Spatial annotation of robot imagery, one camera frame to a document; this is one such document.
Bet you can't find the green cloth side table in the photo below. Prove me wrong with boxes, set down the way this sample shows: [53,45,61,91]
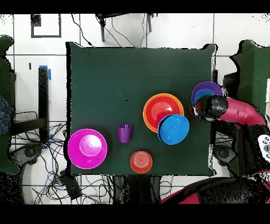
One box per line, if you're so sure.
[224,40,270,115]
[0,35,20,175]

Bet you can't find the cable bundle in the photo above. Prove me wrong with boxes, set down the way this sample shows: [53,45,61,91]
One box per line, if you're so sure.
[12,122,114,204]

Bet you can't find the purple cup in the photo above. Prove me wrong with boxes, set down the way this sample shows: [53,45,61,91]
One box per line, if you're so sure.
[117,124,133,144]

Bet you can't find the black camera tripod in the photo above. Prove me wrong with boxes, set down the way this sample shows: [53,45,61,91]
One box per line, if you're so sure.
[94,13,156,42]

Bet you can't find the grey square floor frame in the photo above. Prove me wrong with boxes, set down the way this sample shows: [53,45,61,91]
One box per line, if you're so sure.
[31,14,62,39]

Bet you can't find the dark green table cloth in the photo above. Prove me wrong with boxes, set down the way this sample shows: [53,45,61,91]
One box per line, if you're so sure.
[65,41,216,176]

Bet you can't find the wide red-orange bowl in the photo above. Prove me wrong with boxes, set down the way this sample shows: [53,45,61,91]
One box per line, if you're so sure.
[145,95,181,127]

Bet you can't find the wide purple bowl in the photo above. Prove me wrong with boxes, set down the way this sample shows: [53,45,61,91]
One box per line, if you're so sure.
[191,81,224,106]

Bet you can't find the large pink bowl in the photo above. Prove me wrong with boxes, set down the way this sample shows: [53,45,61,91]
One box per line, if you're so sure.
[67,128,108,170]

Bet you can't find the large orange bowl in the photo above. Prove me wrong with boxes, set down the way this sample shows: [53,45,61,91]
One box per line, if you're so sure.
[142,93,185,133]

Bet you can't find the large blue bowl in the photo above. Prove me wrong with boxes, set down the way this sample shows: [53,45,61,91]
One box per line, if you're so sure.
[157,114,190,146]

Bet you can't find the black metal stand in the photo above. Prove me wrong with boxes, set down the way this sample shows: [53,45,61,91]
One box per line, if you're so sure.
[10,66,50,144]

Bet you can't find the black power strip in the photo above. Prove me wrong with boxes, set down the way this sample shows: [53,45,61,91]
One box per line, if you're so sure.
[59,170,82,200]

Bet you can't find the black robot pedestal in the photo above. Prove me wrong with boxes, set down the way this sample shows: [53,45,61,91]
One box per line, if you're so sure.
[112,174,163,204]

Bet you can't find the small red-orange bowl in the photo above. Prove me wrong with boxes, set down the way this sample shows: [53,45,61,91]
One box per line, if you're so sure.
[130,151,153,174]

